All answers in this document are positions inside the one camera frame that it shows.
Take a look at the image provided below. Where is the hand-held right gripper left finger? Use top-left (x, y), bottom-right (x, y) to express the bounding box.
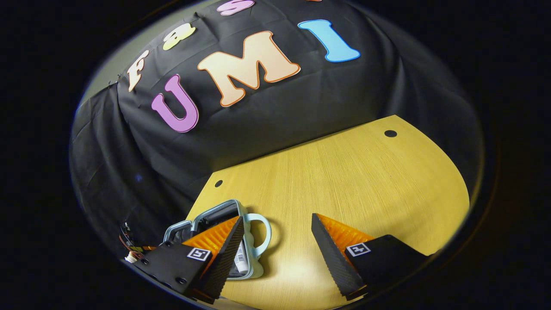
top-left (129, 215), bottom-right (245, 304)

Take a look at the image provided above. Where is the light blue suitcase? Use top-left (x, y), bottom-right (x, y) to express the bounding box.
top-left (163, 199), bottom-right (272, 281)

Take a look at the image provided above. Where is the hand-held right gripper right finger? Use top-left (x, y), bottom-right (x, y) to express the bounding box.
top-left (310, 213), bottom-right (431, 302)

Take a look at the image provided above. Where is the silver white squeeze tube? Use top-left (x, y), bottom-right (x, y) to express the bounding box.
top-left (234, 251), bottom-right (251, 274)

